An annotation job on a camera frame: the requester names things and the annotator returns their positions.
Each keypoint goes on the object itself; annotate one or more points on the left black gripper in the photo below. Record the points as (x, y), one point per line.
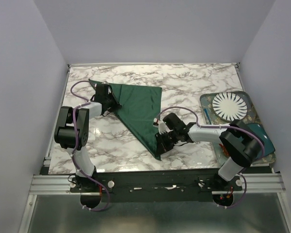
(116, 103)

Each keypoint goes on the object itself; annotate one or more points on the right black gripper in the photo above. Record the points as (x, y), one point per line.
(161, 146)

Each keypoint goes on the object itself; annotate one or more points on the dark green cloth napkin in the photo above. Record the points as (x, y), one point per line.
(140, 105)

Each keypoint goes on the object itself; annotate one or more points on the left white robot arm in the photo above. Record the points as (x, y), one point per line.
(72, 127)

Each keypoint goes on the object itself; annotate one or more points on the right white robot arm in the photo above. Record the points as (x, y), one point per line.
(242, 144)

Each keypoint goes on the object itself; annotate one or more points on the blue plastic utensil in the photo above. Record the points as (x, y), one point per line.
(207, 115)

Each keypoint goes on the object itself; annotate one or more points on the orange black mug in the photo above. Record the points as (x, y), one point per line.
(224, 150)

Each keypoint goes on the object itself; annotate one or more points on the white blue striped plate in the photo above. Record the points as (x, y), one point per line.
(229, 106)

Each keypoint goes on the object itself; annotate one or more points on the green patterned serving tray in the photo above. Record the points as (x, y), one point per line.
(251, 117)

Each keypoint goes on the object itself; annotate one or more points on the teal oval dish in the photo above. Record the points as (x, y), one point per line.
(261, 133)

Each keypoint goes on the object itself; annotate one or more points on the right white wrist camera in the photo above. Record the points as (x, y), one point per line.
(160, 125)

